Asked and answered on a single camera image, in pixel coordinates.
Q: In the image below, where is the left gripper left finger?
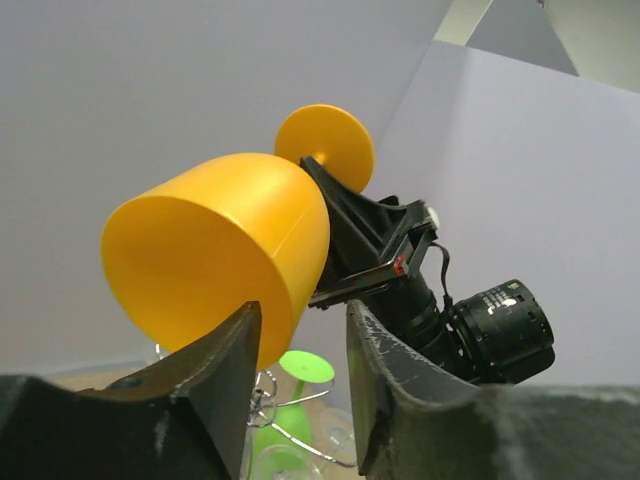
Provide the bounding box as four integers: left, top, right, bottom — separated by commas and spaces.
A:
1, 302, 261, 479

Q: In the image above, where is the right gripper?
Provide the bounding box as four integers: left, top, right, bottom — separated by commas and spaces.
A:
300, 156, 441, 350

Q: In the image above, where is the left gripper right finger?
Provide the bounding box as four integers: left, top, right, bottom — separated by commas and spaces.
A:
346, 301, 639, 479

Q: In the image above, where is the clear wine glass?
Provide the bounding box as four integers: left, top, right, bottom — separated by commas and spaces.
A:
311, 407, 357, 479

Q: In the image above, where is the green plastic goblet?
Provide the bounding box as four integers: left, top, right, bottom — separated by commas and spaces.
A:
244, 350, 335, 479

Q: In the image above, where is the orange plastic goblet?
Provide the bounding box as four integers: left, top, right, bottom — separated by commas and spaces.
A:
100, 104, 375, 368

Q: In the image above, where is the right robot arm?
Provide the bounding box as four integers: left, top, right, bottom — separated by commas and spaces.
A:
300, 157, 555, 384

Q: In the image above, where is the chrome wine glass rack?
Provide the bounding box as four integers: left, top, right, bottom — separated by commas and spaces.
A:
248, 369, 335, 461

